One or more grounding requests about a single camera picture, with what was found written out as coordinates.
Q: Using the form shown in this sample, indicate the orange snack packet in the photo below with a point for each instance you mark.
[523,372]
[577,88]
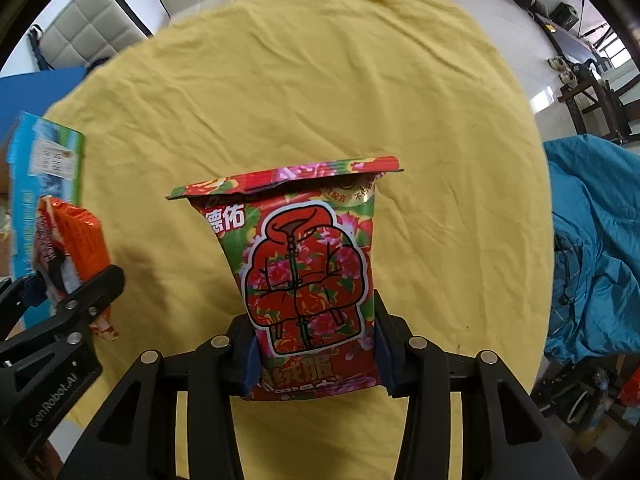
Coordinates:
[75,240]

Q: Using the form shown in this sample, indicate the red floral packet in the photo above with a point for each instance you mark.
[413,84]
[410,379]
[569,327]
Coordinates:
[305,280]

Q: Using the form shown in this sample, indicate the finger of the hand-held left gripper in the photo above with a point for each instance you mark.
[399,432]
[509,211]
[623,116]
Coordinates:
[15,295]
[100,290]

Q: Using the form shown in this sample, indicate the black speaker box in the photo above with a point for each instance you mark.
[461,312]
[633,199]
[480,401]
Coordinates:
[565,15]

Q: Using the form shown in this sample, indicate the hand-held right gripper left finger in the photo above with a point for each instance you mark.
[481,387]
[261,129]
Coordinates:
[248,360]

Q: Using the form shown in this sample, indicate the dark wooden chair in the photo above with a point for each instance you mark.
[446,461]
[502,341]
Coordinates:
[600,100]

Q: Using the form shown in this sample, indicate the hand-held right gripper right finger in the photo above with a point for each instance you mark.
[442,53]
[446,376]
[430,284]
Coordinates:
[386,360]

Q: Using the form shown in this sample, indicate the teal blanket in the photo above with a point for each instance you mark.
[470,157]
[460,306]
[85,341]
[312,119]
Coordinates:
[595,260]

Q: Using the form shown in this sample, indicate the yellow tablecloth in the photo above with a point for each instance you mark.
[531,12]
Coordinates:
[350,85]

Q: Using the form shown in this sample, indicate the cardboard box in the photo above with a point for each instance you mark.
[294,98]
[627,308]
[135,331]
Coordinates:
[40,170]

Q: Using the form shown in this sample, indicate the blue foam mat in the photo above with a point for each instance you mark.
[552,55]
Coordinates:
[30,92]

